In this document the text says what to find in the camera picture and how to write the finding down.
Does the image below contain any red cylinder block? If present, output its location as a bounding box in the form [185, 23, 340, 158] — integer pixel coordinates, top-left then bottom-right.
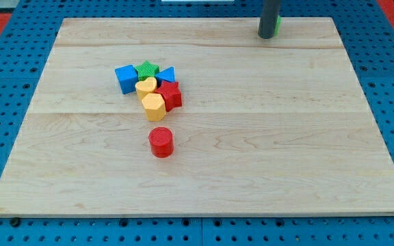
[148, 127, 174, 158]

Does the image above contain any red star block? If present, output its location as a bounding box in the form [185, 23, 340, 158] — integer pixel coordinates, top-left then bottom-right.
[155, 81, 183, 112]

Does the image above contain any yellow hexagon block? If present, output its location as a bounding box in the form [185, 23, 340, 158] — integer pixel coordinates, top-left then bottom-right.
[142, 93, 166, 122]

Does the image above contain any blue triangle block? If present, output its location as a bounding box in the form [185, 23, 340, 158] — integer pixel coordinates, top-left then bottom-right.
[155, 66, 176, 84]

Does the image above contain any yellow heart block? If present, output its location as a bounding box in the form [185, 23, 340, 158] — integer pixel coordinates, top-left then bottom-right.
[135, 77, 157, 101]

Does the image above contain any green star block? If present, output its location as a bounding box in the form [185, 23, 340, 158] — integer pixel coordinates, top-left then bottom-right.
[135, 60, 159, 81]

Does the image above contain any wooden board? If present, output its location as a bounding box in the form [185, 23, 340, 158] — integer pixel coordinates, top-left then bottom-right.
[0, 18, 394, 218]

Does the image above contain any blue cube block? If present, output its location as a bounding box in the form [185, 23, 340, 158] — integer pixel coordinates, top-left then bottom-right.
[115, 65, 138, 94]

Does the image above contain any green block behind stylus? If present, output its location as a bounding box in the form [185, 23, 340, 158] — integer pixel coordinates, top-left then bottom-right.
[274, 15, 282, 37]

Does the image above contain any grey cylindrical robot stylus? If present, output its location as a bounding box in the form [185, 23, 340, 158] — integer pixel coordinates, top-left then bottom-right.
[258, 0, 282, 39]

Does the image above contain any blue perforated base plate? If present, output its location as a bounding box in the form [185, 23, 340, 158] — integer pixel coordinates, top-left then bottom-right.
[0, 0, 394, 245]

